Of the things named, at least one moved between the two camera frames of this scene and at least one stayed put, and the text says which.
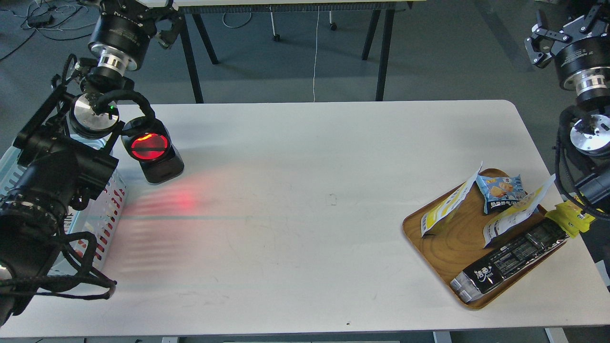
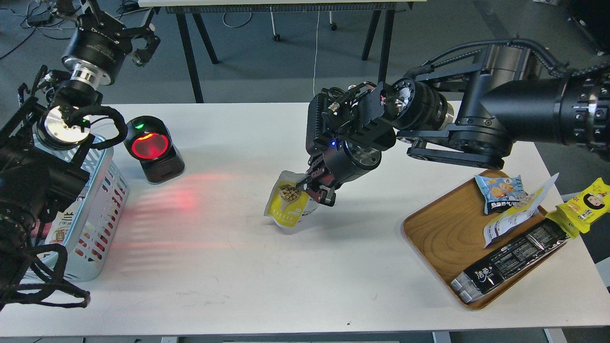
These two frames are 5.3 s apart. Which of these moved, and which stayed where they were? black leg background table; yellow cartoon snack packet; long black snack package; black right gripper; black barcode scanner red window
Moved: black right gripper
Stayed: long black snack package; black leg background table; black barcode scanner red window; yellow cartoon snack packet
